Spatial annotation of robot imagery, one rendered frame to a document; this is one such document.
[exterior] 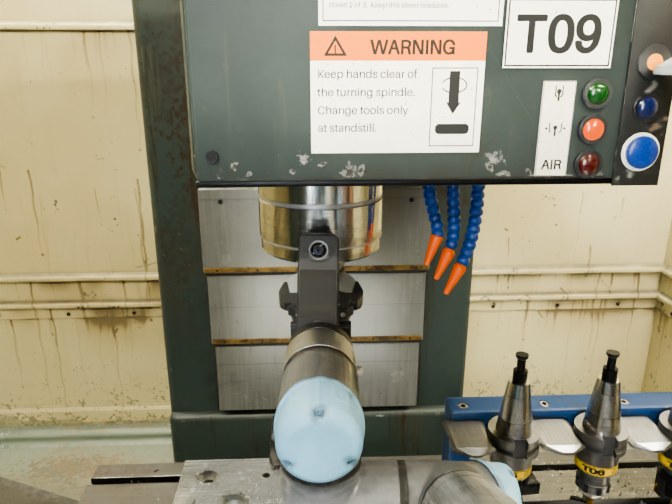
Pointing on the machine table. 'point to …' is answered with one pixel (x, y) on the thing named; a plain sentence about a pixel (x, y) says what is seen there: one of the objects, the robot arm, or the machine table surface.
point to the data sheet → (410, 12)
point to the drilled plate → (259, 467)
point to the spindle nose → (321, 218)
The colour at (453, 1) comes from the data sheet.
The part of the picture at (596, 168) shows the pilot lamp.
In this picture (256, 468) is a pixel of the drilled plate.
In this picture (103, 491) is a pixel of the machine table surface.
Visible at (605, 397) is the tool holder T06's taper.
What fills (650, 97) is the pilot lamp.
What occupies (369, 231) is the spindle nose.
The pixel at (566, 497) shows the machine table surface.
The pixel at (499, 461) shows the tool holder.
